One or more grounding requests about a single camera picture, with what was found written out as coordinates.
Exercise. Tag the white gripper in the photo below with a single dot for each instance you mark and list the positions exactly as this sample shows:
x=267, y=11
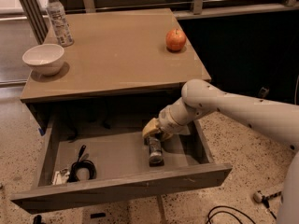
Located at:
x=165, y=121

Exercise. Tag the silver blue redbull can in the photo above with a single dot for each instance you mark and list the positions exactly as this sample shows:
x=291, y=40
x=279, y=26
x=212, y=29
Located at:
x=155, y=151

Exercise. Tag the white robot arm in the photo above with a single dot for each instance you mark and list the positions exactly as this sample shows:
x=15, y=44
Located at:
x=276, y=120

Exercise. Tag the open grey top drawer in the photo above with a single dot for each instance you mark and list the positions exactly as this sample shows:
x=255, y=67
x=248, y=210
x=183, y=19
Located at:
x=111, y=138

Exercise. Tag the grey cabinet with tan top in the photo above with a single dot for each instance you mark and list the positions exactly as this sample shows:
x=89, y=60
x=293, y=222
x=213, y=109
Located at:
x=115, y=52

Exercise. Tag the red apple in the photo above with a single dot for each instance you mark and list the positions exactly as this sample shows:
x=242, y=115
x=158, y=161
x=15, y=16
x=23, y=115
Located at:
x=175, y=39

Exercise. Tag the small white packet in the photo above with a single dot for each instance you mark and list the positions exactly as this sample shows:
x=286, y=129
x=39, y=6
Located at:
x=60, y=177

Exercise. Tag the small dark floor device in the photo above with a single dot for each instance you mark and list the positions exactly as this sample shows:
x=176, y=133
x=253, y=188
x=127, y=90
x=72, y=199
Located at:
x=263, y=92

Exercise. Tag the white power strip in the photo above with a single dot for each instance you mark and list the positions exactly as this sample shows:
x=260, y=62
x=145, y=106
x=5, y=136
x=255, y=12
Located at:
x=266, y=194

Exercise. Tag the white ceramic bowl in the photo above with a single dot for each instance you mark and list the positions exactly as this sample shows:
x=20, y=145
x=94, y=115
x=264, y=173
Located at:
x=46, y=59

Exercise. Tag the clear plastic water bottle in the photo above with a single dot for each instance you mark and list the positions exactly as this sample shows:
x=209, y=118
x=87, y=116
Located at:
x=56, y=13

